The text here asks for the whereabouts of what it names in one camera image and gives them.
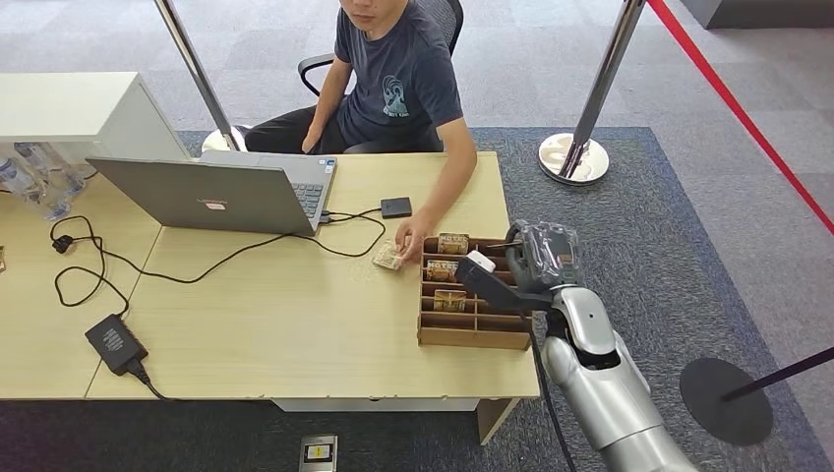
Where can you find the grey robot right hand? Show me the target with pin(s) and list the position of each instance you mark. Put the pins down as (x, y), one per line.
(544, 257)

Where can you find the person's left hand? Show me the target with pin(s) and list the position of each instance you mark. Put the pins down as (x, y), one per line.
(414, 238)

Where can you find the person's right hand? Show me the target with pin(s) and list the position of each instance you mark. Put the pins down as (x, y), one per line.
(311, 140)

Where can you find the dark hotel key card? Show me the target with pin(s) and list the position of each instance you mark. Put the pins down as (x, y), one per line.
(503, 245)

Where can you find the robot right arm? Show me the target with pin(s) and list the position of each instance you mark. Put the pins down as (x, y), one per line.
(606, 404)

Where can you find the person's left forearm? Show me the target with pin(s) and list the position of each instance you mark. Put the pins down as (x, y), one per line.
(453, 182)

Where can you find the person's right forearm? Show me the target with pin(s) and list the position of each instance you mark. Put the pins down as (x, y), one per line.
(322, 111)

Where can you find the person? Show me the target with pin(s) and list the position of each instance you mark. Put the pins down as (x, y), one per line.
(397, 78)

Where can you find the wooden card organizer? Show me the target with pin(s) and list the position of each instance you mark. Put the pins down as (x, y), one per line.
(469, 337)

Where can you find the small black square device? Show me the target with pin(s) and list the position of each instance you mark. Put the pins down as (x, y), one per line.
(396, 208)

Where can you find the dark grey area rug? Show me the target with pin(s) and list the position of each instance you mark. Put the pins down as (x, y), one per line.
(651, 260)

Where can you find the grey laptop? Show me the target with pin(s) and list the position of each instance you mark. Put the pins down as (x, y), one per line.
(195, 195)

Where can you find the black office chair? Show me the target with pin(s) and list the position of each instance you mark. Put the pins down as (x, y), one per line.
(446, 16)

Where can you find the black stanchion with round base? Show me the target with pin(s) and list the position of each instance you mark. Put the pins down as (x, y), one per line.
(723, 404)

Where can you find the silver handheld device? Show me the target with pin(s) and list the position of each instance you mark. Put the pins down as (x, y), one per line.
(318, 454)

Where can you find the red barrier belt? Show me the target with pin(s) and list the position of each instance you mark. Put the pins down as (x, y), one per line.
(736, 111)

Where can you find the white cabinet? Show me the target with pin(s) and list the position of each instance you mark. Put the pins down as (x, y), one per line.
(65, 104)

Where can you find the clear plastic water bottle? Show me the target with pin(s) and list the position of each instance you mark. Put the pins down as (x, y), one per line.
(29, 189)
(55, 169)

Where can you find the black power adapter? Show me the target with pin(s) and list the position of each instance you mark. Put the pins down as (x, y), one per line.
(116, 343)

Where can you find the dark grey platform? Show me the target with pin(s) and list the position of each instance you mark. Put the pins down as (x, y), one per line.
(769, 13)

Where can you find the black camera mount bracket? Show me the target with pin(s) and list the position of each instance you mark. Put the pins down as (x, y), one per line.
(495, 290)

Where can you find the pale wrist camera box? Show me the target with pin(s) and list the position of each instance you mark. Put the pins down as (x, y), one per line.
(482, 262)

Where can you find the chrome stanchion post with belt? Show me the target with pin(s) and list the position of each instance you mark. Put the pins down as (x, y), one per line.
(602, 78)

